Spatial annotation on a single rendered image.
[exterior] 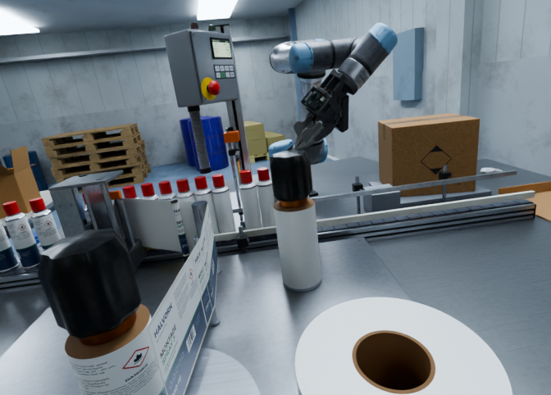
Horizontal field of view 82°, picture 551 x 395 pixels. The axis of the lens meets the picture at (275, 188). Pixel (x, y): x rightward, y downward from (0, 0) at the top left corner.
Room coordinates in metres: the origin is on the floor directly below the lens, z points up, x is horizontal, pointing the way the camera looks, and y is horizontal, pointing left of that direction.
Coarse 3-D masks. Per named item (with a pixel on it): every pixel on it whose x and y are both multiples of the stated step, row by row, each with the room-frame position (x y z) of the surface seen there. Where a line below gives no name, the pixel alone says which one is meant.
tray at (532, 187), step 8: (528, 184) 1.06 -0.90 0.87; (536, 184) 1.06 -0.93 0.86; (544, 184) 1.07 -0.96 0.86; (504, 192) 1.06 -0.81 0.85; (512, 192) 1.06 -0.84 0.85; (536, 192) 1.06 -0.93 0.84; (544, 192) 1.06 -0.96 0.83; (528, 200) 1.01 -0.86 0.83; (536, 200) 1.00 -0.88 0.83; (544, 200) 0.99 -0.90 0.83; (536, 208) 0.94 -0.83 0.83; (544, 208) 0.93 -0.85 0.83; (544, 216) 0.88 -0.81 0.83
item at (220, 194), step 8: (216, 176) 0.89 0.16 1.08; (216, 184) 0.89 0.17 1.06; (224, 184) 0.90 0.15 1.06; (216, 192) 0.88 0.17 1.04; (224, 192) 0.89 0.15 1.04; (216, 200) 0.88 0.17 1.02; (224, 200) 0.88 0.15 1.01; (216, 208) 0.89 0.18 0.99; (224, 208) 0.88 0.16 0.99; (216, 216) 0.89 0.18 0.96; (224, 216) 0.88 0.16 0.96; (232, 216) 0.90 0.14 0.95; (224, 224) 0.88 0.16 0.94; (232, 224) 0.89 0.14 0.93; (224, 232) 0.88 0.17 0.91; (224, 240) 0.88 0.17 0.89; (232, 240) 0.89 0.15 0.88
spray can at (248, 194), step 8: (240, 176) 0.91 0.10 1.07; (248, 176) 0.90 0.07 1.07; (240, 184) 0.91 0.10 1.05; (248, 184) 0.90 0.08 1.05; (240, 192) 0.90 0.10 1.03; (248, 192) 0.89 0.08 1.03; (256, 192) 0.90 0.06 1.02; (248, 200) 0.89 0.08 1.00; (256, 200) 0.90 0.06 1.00; (248, 208) 0.89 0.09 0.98; (256, 208) 0.89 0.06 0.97; (248, 216) 0.89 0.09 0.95; (256, 216) 0.89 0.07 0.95; (248, 224) 0.89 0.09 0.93; (256, 224) 0.89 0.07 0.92
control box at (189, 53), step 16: (176, 32) 0.92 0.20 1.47; (192, 32) 0.90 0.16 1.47; (208, 32) 0.97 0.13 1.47; (176, 48) 0.93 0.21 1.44; (192, 48) 0.90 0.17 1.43; (208, 48) 0.95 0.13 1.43; (176, 64) 0.93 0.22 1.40; (192, 64) 0.90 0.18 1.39; (208, 64) 0.94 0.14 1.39; (224, 64) 0.99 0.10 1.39; (176, 80) 0.94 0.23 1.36; (192, 80) 0.91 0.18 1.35; (208, 80) 0.93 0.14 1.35; (224, 80) 0.98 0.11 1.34; (176, 96) 0.95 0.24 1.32; (192, 96) 0.91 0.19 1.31; (208, 96) 0.92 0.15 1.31; (224, 96) 0.97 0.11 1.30
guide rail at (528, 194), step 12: (528, 192) 0.89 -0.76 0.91; (432, 204) 0.89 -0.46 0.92; (444, 204) 0.88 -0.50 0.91; (456, 204) 0.88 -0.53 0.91; (468, 204) 0.89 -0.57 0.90; (480, 204) 0.89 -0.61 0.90; (348, 216) 0.88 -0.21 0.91; (360, 216) 0.88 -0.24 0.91; (372, 216) 0.88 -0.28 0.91; (384, 216) 0.88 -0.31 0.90; (264, 228) 0.87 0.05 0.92; (216, 240) 0.86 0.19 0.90
